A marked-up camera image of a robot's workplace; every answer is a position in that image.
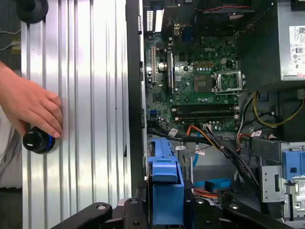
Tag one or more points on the white expansion slot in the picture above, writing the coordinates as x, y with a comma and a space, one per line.
153, 64

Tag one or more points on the CPU socket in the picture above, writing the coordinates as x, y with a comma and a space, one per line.
202, 84

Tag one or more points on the black case fan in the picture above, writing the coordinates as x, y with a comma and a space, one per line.
214, 21

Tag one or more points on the round black knob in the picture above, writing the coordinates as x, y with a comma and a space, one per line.
32, 9

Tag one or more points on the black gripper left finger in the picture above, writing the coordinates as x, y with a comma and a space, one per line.
128, 214

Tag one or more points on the grey power supply unit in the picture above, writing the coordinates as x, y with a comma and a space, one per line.
262, 47

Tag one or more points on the silver coin cell battery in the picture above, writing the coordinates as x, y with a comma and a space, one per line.
162, 67

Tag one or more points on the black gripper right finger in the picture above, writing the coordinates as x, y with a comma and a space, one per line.
202, 214

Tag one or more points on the black RAM slot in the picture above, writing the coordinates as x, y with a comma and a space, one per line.
205, 105
205, 118
205, 115
205, 109

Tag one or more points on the metal disk bay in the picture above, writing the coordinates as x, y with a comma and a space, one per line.
209, 169

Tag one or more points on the metal socket cover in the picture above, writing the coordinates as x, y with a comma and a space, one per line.
230, 90

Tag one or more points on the metal drive cage blue latch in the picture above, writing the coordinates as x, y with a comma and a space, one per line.
269, 181

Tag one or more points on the black open PC case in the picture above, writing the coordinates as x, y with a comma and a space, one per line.
133, 95

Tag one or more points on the green motherboard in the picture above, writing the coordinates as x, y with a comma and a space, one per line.
202, 55

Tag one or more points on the person's bare hand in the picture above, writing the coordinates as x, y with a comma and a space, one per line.
31, 105

